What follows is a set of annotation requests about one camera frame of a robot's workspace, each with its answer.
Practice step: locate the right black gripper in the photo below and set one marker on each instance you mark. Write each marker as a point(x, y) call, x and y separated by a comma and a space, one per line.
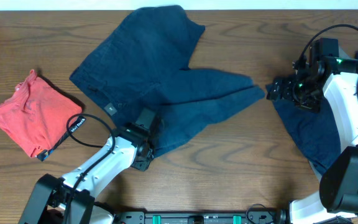
point(286, 94)

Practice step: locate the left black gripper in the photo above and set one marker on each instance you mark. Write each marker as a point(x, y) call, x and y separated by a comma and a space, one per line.
point(143, 165)

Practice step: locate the dark blue denim shorts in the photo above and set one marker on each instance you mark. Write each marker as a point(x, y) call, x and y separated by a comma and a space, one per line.
point(144, 63)

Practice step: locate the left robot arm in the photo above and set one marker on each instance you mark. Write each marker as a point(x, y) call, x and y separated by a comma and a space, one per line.
point(71, 198)

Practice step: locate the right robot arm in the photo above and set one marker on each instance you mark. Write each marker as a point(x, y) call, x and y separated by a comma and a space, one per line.
point(336, 200)

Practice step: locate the navy garment with grey trim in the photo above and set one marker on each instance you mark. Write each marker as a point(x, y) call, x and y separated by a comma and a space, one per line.
point(315, 134)

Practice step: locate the black printed garment under red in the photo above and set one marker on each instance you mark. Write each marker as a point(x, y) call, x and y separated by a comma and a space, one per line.
point(71, 129)

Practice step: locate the red folded t-shirt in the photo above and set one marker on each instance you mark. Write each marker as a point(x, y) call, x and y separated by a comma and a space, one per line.
point(35, 116)

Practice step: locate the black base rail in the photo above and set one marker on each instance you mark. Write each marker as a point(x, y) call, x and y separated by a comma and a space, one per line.
point(256, 213)

